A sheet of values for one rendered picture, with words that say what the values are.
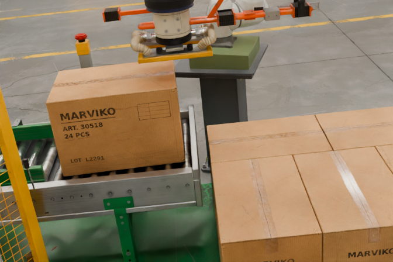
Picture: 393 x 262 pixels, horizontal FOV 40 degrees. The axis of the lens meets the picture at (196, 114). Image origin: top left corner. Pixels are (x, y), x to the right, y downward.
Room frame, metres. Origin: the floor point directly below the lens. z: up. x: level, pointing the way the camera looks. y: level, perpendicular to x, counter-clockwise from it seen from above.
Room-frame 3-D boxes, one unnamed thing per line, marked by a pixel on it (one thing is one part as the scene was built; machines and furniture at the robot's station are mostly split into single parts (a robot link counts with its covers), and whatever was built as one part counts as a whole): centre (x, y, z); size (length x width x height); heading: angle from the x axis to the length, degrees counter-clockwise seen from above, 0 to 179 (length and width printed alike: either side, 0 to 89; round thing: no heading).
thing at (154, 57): (2.36, 0.07, 1.10); 0.34 x 0.10 x 0.05; 91
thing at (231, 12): (2.46, -0.18, 1.20); 0.10 x 0.08 x 0.06; 1
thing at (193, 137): (2.47, 0.03, 0.58); 0.70 x 0.03 x 0.06; 0
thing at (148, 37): (2.46, 0.07, 1.14); 0.34 x 0.25 x 0.06; 91
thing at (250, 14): (2.58, -0.13, 1.20); 0.93 x 0.30 x 0.04; 91
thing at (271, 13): (2.46, -0.40, 1.19); 0.07 x 0.07 x 0.04; 1
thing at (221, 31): (3.15, -0.21, 1.01); 0.18 x 0.16 x 0.22; 112
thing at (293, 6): (2.46, -0.53, 1.20); 0.08 x 0.07 x 0.05; 91
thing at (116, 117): (2.48, 0.38, 0.75); 0.60 x 0.40 x 0.40; 92
